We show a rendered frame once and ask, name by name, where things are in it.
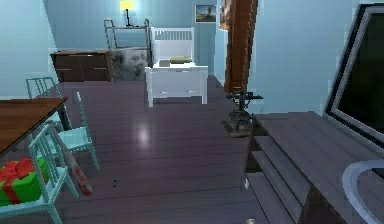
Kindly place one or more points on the white slatted bed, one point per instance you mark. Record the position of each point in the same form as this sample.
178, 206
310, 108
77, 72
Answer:
176, 78

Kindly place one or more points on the dark metal statue on base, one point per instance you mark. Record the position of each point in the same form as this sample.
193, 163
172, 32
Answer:
240, 115

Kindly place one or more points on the olive green pillow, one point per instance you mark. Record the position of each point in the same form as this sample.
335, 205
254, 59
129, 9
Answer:
181, 60

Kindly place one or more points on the grey mottled armchair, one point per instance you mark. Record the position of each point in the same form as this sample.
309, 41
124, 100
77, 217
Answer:
128, 63

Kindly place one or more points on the brown wooden room door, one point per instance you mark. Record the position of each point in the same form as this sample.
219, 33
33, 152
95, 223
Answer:
240, 43

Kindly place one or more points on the framed landscape picture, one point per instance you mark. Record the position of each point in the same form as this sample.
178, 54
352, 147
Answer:
205, 13

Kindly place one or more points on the teal slatted chair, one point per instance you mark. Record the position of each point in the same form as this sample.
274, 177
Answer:
46, 186
79, 137
41, 87

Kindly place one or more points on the grey wooden television stand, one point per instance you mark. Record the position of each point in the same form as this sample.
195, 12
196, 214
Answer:
300, 160

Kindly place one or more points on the dark brown chest of drawers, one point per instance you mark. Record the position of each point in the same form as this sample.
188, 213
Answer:
81, 66

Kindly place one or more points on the yellow shade table lamp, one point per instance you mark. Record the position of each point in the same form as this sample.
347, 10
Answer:
127, 10

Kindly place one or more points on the red wooden baseball bat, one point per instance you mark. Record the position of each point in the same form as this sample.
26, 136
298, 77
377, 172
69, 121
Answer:
75, 166

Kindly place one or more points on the brown wooden table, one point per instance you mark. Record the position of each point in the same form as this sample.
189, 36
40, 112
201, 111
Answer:
20, 116

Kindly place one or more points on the black flat television set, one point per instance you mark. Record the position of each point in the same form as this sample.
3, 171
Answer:
361, 73

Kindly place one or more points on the grey round bowl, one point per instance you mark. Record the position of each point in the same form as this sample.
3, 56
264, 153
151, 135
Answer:
353, 186

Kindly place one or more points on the green gift box red ribbon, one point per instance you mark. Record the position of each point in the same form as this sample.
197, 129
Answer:
23, 186

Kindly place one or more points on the grey metal frame side table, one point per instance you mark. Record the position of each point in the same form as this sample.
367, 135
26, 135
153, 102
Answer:
126, 33

